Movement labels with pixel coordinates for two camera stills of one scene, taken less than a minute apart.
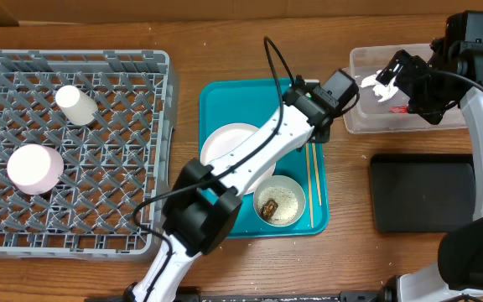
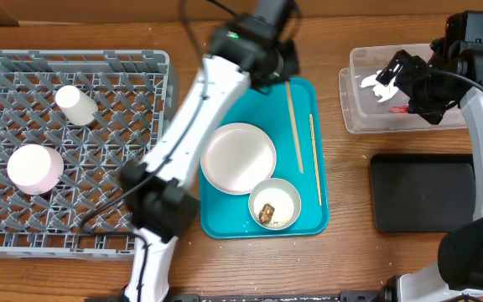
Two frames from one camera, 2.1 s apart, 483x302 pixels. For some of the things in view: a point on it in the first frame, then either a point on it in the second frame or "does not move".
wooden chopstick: x=309 y=182 → x=295 y=127
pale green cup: x=79 y=108 does not move
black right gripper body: x=407 y=72 does not move
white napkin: x=380 y=89 does not move
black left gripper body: x=325 y=133 → x=282 y=64
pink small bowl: x=35 y=169 does not move
